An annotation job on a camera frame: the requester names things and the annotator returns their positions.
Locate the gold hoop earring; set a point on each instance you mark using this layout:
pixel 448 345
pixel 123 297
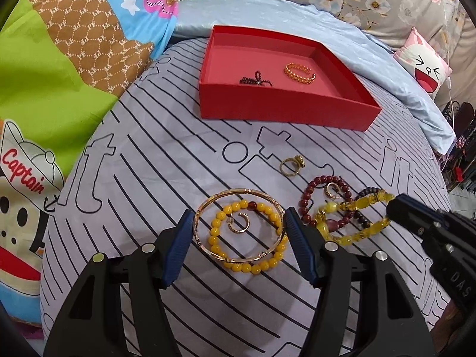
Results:
pixel 332 191
pixel 238 229

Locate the pink cartoon face pillow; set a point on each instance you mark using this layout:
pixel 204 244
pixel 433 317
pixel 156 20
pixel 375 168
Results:
pixel 427 67

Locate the gold chain bangle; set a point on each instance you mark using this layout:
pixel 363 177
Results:
pixel 299 73

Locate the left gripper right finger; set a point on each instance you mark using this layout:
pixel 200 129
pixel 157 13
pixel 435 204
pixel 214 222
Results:
pixel 389 322

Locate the light blue quilt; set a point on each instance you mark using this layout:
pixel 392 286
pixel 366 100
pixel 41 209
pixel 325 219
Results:
pixel 360 52

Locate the red jewelry tray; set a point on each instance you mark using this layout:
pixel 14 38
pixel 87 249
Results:
pixel 336 98

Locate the grey striped lettered sheet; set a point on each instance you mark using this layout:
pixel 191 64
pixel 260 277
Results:
pixel 152 157

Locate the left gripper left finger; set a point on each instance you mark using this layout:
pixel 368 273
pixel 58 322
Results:
pixel 90 321

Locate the colourful cartoon monkey blanket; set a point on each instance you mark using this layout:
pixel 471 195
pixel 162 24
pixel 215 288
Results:
pixel 64 63

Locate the dark garnet bead tassel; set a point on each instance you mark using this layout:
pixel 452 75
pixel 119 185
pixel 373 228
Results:
pixel 255 80

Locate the thin rose gold bangle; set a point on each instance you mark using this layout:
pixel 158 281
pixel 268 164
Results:
pixel 235 201

